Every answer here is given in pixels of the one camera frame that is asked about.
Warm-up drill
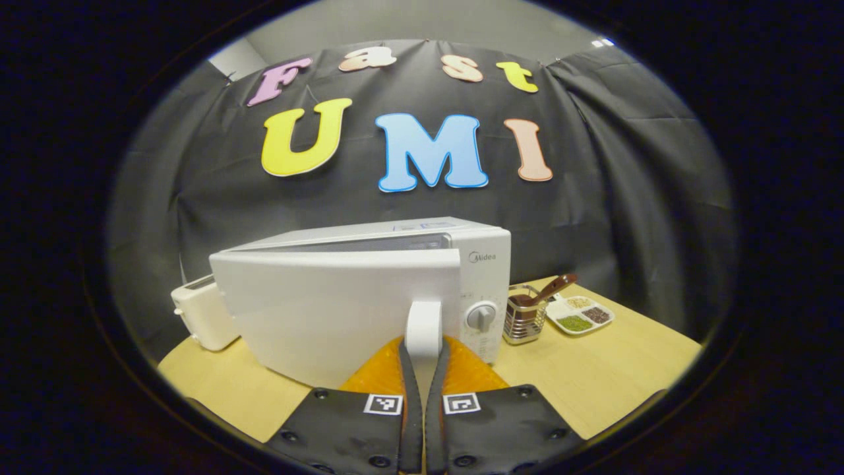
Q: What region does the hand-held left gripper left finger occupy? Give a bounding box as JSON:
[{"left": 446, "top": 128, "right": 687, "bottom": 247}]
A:
[{"left": 267, "top": 336, "right": 423, "bottom": 475}]

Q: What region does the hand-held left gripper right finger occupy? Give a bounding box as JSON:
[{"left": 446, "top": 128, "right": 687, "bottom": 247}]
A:
[{"left": 425, "top": 336, "right": 584, "bottom": 475}]

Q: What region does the white microwave oven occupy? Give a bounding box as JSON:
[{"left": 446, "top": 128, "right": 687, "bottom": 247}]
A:
[{"left": 210, "top": 217, "right": 512, "bottom": 390}]

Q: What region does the white divided dish with beans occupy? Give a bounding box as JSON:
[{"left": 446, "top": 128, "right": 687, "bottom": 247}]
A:
[{"left": 546, "top": 295, "right": 616, "bottom": 336}]

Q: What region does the white toaster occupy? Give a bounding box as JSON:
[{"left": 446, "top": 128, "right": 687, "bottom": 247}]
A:
[{"left": 171, "top": 275, "right": 241, "bottom": 352}]

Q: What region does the metal wire utensil holder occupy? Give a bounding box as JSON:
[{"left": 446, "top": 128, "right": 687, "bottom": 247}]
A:
[{"left": 503, "top": 285, "right": 549, "bottom": 346}]

